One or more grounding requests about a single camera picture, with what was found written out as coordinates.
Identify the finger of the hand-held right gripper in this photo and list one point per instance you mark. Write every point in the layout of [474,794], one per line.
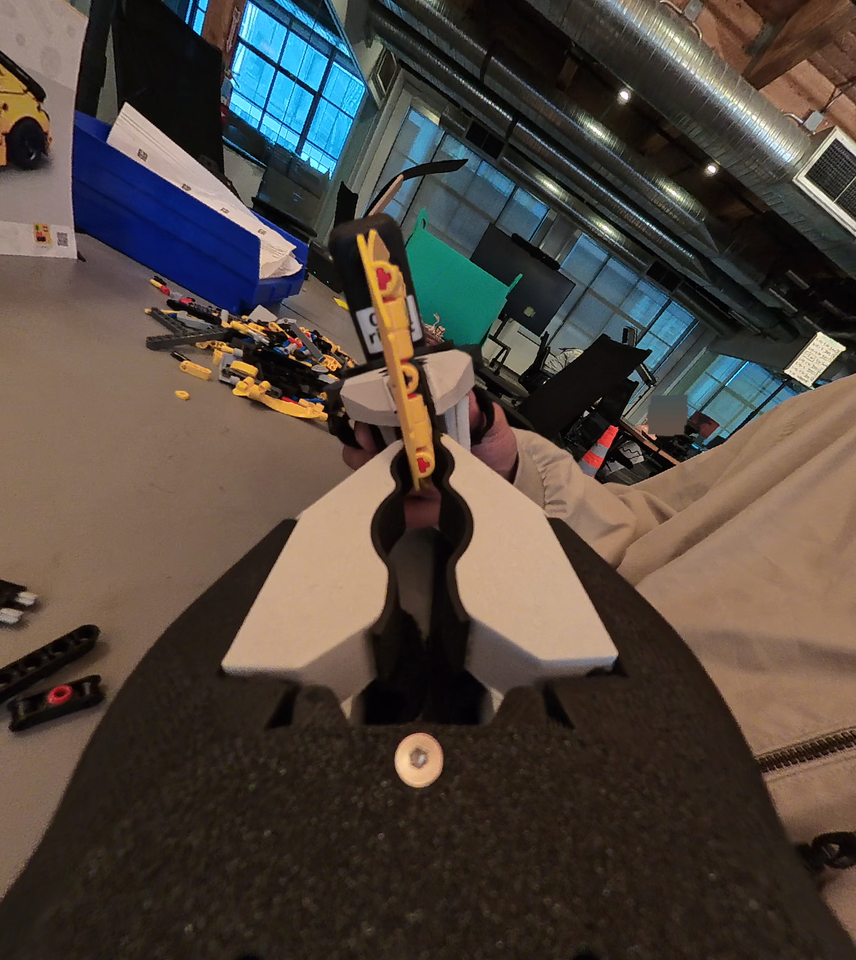
[450,382]
[372,401]

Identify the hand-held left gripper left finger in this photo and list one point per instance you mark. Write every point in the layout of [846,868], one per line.
[308,600]

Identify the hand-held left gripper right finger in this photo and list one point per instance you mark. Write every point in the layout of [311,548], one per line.
[540,600]

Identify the long yellow beam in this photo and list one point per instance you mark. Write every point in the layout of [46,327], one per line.
[398,330]

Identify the grey desk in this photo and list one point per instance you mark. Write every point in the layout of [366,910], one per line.
[98,450]

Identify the person's right hand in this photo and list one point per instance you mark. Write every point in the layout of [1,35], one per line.
[499,442]

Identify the green folded board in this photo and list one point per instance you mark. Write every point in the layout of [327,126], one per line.
[458,292]

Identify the pile of yellow black bricks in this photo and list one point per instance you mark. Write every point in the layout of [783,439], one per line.
[278,360]

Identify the black monitor screen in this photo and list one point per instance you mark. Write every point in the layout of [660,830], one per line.
[525,277]

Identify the orange traffic cone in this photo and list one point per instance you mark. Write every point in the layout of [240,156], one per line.
[599,454]

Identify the large paned window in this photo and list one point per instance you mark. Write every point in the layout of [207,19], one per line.
[293,82]

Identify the blue plastic bin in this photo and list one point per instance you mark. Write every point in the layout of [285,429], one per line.
[158,225]

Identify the white paper sheets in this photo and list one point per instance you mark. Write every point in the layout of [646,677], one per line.
[173,165]

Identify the person's beige jacket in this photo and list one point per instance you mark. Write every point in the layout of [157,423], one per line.
[773,562]

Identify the short black beam red pin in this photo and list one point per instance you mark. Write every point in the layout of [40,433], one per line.
[57,701]

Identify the black standing panel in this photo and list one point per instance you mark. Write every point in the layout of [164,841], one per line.
[158,75]

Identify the black beam with red pins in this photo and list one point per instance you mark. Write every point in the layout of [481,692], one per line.
[23,675]

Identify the white notice sheet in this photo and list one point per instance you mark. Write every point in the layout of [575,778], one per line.
[814,360]

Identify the instruction booklet car picture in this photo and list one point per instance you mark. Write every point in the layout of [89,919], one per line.
[0,112]

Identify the white vent grille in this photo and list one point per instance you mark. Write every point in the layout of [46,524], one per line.
[848,180]

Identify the wooden post red sign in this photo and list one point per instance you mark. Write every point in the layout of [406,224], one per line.
[222,22]

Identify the silver air duct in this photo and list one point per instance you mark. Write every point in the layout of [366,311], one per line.
[698,82]

